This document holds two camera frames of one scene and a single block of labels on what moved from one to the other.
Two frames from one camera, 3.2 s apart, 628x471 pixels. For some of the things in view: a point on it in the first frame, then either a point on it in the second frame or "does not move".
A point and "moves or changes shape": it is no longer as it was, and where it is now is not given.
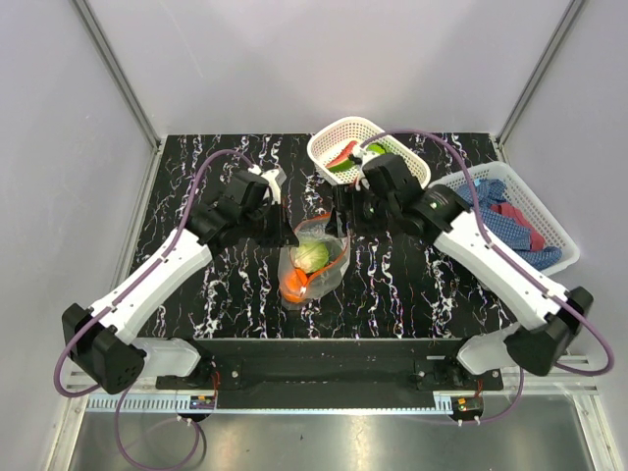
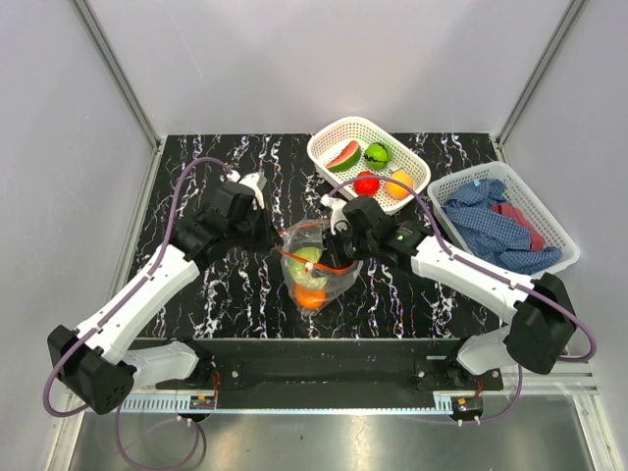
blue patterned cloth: (504, 225) does not move
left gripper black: (285, 235) → (270, 238)
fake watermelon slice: (344, 161) does not move
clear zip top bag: (315, 260) moves or changes shape
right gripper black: (345, 197) → (331, 255)
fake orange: (292, 285) → (309, 298)
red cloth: (537, 239) does not move
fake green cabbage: (311, 256) moves or changes shape
